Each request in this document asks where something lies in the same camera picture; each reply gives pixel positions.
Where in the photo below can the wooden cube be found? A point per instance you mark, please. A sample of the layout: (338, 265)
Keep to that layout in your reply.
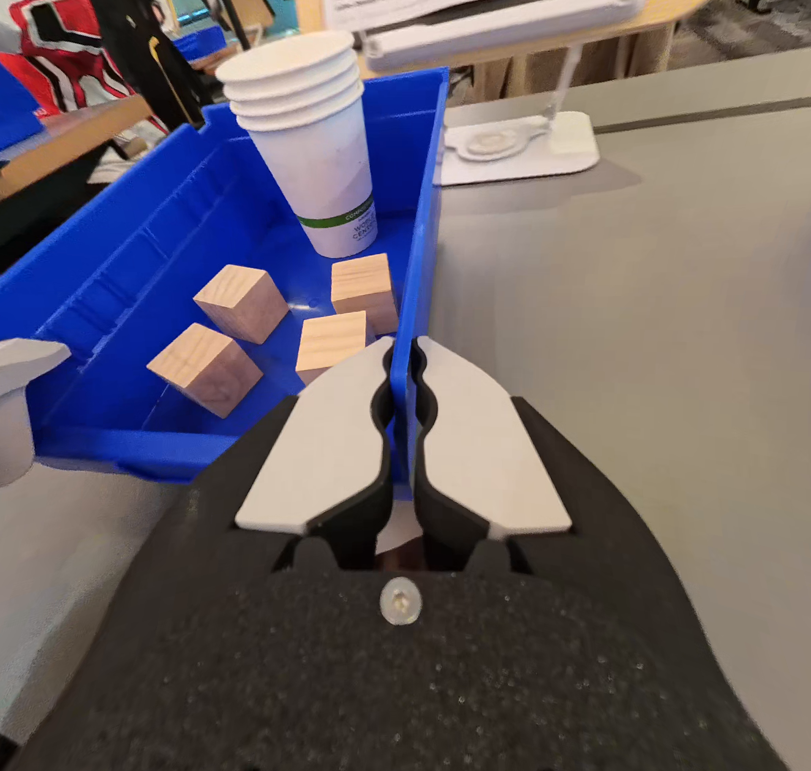
(364, 289)
(332, 343)
(241, 305)
(203, 372)

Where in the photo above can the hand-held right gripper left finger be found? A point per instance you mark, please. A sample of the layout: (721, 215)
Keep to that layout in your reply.
(317, 460)

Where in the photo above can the wooden table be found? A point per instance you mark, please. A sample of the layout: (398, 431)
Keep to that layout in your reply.
(63, 137)

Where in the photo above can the blue plastic bin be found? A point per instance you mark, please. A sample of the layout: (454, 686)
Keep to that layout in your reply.
(190, 201)

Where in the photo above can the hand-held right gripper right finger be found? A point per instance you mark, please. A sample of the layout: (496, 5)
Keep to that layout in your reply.
(488, 460)

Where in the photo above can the blue storage bin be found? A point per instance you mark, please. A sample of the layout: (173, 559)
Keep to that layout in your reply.
(199, 46)
(16, 112)

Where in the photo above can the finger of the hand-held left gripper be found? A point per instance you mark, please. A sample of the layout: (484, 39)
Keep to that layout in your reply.
(25, 359)

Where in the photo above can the white poster rail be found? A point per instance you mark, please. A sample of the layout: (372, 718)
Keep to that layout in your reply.
(507, 33)

